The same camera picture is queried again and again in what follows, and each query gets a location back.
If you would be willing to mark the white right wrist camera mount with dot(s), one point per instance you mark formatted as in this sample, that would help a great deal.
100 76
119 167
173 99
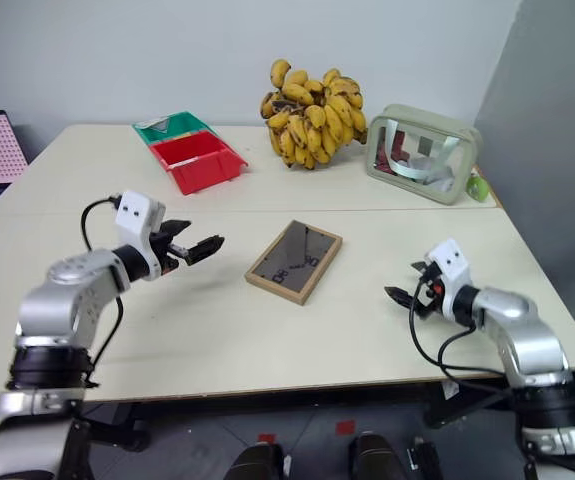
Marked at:
449 260

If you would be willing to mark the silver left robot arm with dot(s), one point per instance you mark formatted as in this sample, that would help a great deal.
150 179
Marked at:
62 305

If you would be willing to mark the black table leg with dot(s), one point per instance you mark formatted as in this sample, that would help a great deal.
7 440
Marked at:
462 402
117 435

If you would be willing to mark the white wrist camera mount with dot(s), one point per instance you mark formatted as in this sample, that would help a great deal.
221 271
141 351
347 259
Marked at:
137 215
449 260

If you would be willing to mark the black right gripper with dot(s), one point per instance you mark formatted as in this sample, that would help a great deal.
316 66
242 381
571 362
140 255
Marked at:
429 297

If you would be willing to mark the yellow banana bunch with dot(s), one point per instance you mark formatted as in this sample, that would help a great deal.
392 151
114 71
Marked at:
312 125

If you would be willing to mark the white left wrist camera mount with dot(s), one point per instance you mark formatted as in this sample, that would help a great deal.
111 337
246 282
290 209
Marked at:
137 215

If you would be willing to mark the green plastic bin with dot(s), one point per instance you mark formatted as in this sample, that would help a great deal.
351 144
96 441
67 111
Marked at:
187 122

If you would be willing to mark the red plastic bin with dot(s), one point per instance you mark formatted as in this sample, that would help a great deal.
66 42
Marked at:
207 170

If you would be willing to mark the dark rounded shape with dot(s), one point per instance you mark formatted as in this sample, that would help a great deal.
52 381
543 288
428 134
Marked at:
262 462
374 457

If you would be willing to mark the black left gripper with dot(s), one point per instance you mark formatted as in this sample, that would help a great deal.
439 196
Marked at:
169 252

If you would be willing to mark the wooden framed dark tray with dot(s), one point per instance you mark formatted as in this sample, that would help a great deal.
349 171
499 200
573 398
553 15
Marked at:
292 260

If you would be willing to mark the clear pouch with beige trim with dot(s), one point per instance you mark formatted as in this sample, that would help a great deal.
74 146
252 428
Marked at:
447 125

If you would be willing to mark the small green object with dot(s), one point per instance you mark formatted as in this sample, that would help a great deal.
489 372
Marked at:
477 189

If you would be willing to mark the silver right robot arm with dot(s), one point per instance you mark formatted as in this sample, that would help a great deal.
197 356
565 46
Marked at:
527 330

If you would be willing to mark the white tag under table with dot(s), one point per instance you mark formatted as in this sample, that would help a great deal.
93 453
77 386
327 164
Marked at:
450 390

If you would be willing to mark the white bag in bin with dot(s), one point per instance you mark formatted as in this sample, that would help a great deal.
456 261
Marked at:
159 125

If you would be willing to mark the black block with white label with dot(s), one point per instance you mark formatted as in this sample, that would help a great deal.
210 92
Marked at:
426 460

